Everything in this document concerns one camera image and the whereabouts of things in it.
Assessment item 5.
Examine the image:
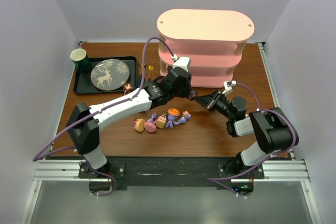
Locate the red head figurine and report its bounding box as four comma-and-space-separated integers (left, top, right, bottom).
189, 90, 197, 100

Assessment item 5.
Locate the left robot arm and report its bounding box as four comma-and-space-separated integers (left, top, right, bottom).
66, 67, 192, 170

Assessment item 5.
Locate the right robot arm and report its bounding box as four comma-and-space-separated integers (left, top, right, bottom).
192, 90, 299, 169

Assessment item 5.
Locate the pink three-tier shelf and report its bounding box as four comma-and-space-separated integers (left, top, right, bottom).
156, 9, 255, 88

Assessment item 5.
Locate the purple octopus orange hat toy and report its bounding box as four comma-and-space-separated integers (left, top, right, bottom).
165, 108, 180, 129

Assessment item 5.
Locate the purple bear toy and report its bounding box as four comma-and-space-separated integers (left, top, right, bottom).
174, 111, 191, 125

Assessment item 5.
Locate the strawberry cake toy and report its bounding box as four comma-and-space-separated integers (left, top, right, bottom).
155, 113, 167, 129

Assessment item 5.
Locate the pink bunny toy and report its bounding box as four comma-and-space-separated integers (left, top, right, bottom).
144, 113, 156, 133

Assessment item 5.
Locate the brown-haired red figurine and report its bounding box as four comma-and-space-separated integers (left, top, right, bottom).
123, 82, 133, 95

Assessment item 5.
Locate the pink donut toy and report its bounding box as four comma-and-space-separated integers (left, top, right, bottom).
134, 118, 145, 132

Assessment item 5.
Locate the grey deer plate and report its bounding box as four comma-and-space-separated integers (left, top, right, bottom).
90, 59, 130, 91

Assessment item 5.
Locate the black rectangular tray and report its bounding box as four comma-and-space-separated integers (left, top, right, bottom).
73, 56, 138, 94

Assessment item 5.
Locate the dark green cup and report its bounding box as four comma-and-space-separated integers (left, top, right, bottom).
70, 48, 90, 72

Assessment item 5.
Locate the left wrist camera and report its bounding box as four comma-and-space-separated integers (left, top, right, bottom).
171, 55, 191, 72

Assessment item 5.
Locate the gold fork green handle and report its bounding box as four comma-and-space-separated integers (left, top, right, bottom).
148, 61, 154, 81

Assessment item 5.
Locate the gold spoon green handle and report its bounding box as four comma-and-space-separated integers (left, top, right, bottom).
136, 63, 146, 88

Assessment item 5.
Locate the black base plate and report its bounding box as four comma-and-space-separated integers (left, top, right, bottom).
78, 156, 263, 192

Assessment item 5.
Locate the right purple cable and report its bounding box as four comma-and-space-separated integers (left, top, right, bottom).
207, 82, 300, 196

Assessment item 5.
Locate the aluminium frame rail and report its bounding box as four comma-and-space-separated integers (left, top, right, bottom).
19, 158, 90, 224

